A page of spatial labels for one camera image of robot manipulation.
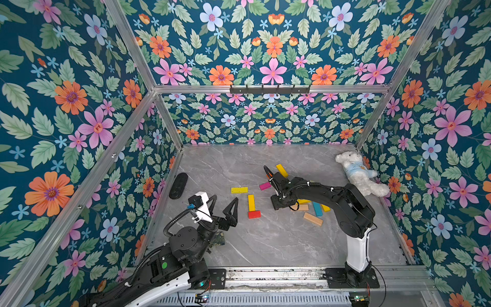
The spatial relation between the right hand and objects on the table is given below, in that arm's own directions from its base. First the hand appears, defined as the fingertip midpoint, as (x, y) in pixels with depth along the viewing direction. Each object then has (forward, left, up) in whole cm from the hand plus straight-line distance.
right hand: (282, 200), depth 96 cm
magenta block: (+7, +9, +2) cm, 12 cm away
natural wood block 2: (-9, -14, 0) cm, 17 cm away
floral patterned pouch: (-21, +28, +2) cm, 35 cm away
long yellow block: (-2, +15, +1) cm, 16 cm away
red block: (-7, +14, -1) cm, 16 cm away
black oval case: (+5, +54, +4) cm, 55 cm away
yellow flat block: (+5, +22, +1) cm, 23 cm away
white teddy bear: (+12, -38, +8) cm, 41 cm away
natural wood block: (-4, -10, +1) cm, 11 cm away
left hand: (-17, +20, +30) cm, 40 cm away
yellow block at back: (+19, -1, +1) cm, 19 cm away
